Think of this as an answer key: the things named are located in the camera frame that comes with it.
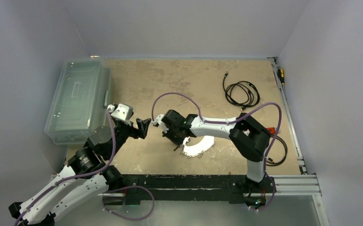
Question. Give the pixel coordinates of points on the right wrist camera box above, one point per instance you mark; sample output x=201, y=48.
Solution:
x=159, y=123

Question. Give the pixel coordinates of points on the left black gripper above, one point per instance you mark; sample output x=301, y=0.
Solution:
x=142, y=125

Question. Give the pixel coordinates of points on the yellow black screwdriver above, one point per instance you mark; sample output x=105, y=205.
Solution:
x=280, y=74

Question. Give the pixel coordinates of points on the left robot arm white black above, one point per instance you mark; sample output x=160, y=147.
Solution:
x=88, y=173

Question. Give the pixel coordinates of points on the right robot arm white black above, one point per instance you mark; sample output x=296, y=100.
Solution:
x=249, y=137

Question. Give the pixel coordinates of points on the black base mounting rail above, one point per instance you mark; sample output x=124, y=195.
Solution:
x=234, y=189

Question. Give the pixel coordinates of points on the clear plastic storage bin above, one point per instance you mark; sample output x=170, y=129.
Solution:
x=80, y=101

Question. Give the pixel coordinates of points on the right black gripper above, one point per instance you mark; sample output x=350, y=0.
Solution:
x=171, y=136

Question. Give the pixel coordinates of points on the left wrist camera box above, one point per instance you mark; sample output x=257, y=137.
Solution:
x=121, y=112

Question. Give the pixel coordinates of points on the red handled adjustable wrench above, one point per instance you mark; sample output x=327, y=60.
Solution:
x=272, y=130

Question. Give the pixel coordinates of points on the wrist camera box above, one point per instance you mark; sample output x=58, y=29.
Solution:
x=121, y=112
x=159, y=123

